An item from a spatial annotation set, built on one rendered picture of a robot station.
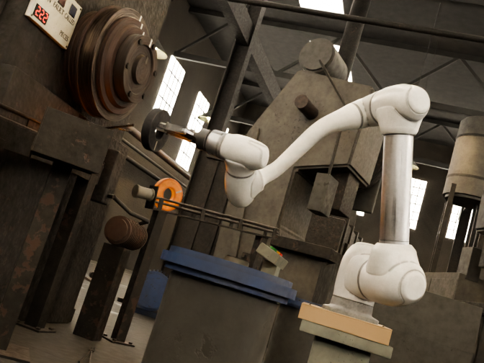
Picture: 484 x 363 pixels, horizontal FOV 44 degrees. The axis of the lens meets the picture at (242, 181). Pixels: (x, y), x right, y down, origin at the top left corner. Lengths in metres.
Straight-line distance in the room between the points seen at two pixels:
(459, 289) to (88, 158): 4.35
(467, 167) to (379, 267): 8.97
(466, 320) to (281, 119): 2.22
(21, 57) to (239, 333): 1.39
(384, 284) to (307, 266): 2.73
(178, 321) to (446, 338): 3.15
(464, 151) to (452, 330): 7.10
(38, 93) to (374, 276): 1.35
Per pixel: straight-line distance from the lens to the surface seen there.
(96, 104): 2.45
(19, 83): 2.22
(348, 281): 2.22
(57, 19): 2.40
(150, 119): 2.08
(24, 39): 2.30
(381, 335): 2.15
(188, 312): 1.27
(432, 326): 4.24
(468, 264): 5.72
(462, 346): 4.31
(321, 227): 8.91
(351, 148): 4.90
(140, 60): 2.50
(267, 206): 5.00
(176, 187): 2.85
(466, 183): 10.89
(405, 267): 2.04
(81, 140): 1.83
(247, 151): 1.97
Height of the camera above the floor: 0.38
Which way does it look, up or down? 10 degrees up
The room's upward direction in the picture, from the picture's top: 17 degrees clockwise
